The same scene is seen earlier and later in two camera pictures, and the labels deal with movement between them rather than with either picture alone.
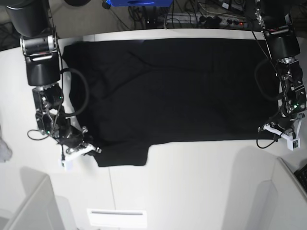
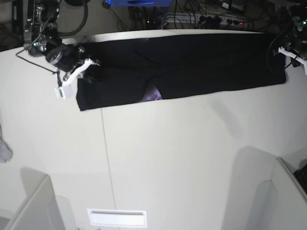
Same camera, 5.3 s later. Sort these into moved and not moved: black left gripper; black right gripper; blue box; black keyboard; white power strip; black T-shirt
Moved: black right gripper; black T-shirt; black left gripper
Not moved: black keyboard; blue box; white power strip
